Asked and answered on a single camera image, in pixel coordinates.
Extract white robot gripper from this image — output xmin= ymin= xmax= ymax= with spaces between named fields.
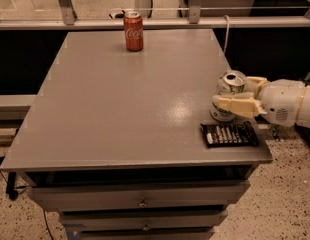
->
xmin=212 ymin=76 xmax=304 ymax=127

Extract green white 7up can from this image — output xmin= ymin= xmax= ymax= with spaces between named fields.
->
xmin=210 ymin=70 xmax=247 ymax=122

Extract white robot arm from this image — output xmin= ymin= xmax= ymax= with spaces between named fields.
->
xmin=212 ymin=70 xmax=310 ymax=129

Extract black rxbar chocolate bar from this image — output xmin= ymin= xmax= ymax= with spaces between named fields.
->
xmin=201 ymin=121 xmax=259 ymax=148

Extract red coca-cola can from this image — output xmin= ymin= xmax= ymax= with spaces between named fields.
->
xmin=123 ymin=11 xmax=144 ymax=52

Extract grey drawer cabinet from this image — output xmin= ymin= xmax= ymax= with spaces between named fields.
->
xmin=2 ymin=29 xmax=272 ymax=240

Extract white cable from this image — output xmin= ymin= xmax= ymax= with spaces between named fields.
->
xmin=222 ymin=14 xmax=231 ymax=56

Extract metal railing frame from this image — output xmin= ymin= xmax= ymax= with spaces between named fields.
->
xmin=0 ymin=0 xmax=310 ymax=30

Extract black floor cable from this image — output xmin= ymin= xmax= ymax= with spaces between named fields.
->
xmin=0 ymin=153 xmax=54 ymax=240

